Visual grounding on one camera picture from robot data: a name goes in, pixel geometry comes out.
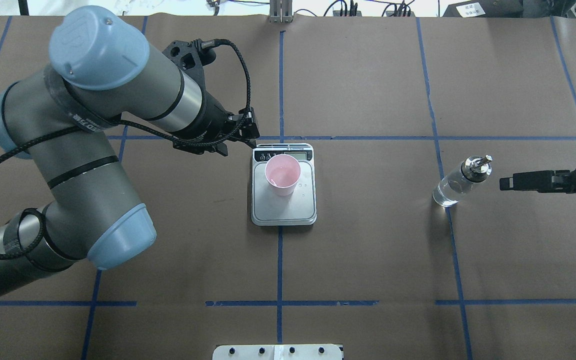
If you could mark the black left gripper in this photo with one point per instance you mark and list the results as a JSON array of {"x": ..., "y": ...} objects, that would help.
[{"x": 210, "y": 121}]

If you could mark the pink plastic cup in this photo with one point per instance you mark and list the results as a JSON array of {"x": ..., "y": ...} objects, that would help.
[{"x": 282, "y": 173}]

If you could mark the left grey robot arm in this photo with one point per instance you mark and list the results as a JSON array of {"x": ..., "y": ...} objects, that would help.
[{"x": 104, "y": 73}]

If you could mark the silver digital kitchen scale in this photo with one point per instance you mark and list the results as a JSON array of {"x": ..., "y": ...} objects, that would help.
[{"x": 297, "y": 209}]

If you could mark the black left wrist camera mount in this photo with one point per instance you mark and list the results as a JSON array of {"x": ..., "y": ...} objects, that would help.
[{"x": 191, "y": 56}]

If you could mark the aluminium frame post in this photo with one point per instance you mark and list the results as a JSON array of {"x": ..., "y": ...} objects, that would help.
[{"x": 281, "y": 11}]

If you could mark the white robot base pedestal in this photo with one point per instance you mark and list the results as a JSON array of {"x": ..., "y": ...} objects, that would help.
[{"x": 312, "y": 351}]

